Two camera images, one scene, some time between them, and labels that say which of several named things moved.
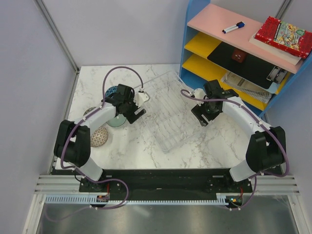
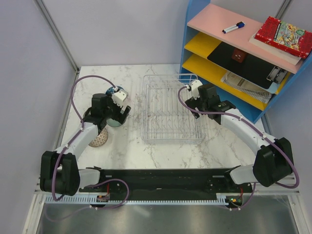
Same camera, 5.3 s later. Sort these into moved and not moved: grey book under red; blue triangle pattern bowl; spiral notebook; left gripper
Moved: left gripper
Not moved: spiral notebook; grey book under red; blue triangle pattern bowl
